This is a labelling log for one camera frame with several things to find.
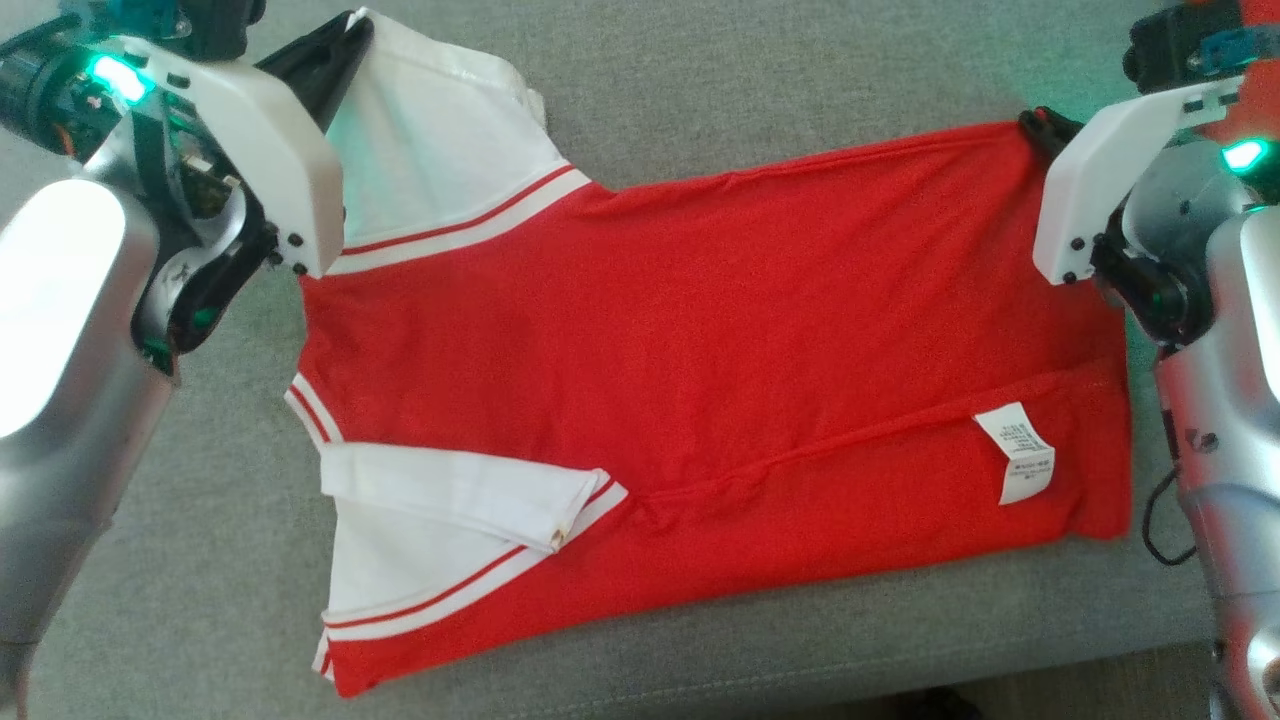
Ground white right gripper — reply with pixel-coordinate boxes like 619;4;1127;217
1017;74;1247;288

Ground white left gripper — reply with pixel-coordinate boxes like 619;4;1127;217
92;10;377;281

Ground red jersey shirt white sleeves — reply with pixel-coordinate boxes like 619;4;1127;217
283;8;1135;699

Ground large grey sofa seat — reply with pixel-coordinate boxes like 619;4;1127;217
0;0;1280;720

